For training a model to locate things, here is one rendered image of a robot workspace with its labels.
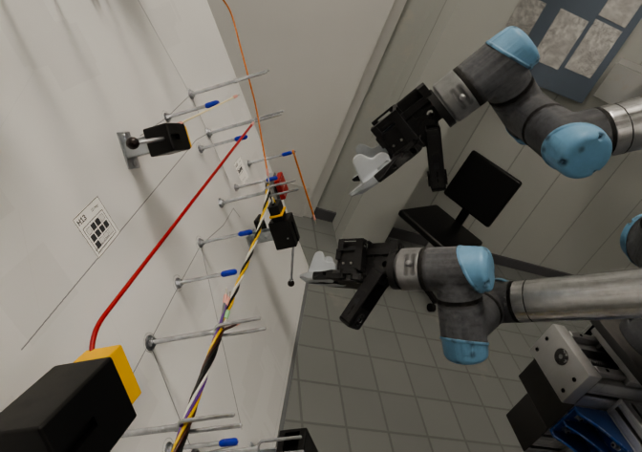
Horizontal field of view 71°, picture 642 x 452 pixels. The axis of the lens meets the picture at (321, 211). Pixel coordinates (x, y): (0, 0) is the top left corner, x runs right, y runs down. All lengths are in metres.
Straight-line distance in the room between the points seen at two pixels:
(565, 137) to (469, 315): 0.30
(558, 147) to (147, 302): 0.57
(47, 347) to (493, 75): 0.66
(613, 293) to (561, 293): 0.07
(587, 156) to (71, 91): 0.64
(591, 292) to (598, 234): 3.43
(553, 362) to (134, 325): 0.86
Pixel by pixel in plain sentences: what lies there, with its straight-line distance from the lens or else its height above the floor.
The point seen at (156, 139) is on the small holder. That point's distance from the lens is 0.55.
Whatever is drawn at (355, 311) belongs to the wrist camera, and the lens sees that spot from 0.81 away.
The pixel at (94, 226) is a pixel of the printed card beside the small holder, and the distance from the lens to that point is 0.53.
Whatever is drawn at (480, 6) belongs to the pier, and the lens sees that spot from 2.61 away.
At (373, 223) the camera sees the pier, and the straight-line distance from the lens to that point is 2.96.
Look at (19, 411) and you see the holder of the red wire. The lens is 0.34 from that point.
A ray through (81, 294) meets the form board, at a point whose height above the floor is 1.25.
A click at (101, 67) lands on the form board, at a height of 1.39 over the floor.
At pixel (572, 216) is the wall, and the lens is 3.98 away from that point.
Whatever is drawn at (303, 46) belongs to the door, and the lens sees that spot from 2.66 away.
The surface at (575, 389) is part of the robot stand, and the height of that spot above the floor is 1.07.
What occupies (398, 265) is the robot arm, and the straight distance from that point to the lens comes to 0.78.
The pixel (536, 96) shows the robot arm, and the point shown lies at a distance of 0.80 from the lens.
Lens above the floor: 1.61
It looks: 29 degrees down
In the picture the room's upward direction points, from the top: 24 degrees clockwise
